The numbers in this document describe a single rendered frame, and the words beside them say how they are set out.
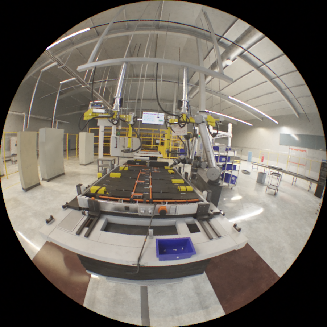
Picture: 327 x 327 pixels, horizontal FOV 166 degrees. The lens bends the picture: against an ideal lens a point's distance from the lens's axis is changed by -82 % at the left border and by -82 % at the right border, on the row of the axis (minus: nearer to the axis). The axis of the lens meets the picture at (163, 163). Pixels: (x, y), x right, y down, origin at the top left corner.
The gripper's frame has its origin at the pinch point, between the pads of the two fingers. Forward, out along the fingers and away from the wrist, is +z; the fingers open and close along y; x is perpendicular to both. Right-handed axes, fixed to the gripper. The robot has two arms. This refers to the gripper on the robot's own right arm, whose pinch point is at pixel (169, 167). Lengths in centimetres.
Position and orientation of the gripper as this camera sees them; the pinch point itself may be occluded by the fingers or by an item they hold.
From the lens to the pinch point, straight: 237.8
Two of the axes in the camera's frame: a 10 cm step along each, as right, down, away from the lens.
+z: -8.1, 5.9, 0.1
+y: -1.2, -1.8, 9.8
